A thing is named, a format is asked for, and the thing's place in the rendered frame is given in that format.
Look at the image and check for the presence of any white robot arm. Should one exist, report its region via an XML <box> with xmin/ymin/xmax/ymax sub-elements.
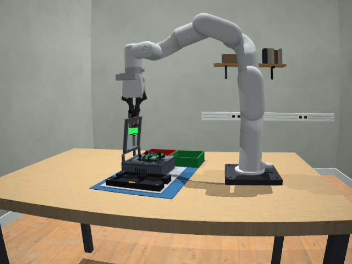
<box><xmin>115</xmin><ymin>13</ymin><xmax>273</xmax><ymax>175</ymax></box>

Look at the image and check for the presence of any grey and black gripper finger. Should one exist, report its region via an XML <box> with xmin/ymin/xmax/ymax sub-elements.
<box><xmin>135</xmin><ymin>91</ymin><xmax>147</xmax><ymax>114</ymax></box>
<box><xmin>122</xmin><ymin>96</ymin><xmax>134</xmax><ymax>109</ymax></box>

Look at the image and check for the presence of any red bin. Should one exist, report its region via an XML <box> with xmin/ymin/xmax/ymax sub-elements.
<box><xmin>148</xmin><ymin>149</ymin><xmax>176</xmax><ymax>156</ymax></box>

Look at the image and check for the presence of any green circuit board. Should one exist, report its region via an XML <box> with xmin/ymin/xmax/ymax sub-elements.
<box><xmin>140</xmin><ymin>152</ymin><xmax>159</xmax><ymax>160</ymax></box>

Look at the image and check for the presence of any green bin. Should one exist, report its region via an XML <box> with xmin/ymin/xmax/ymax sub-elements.
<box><xmin>170</xmin><ymin>150</ymin><xmax>205</xmax><ymax>168</ymax></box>

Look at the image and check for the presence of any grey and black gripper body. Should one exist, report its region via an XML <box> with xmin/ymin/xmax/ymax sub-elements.
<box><xmin>122</xmin><ymin>74</ymin><xmax>146</xmax><ymax>98</ymax></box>

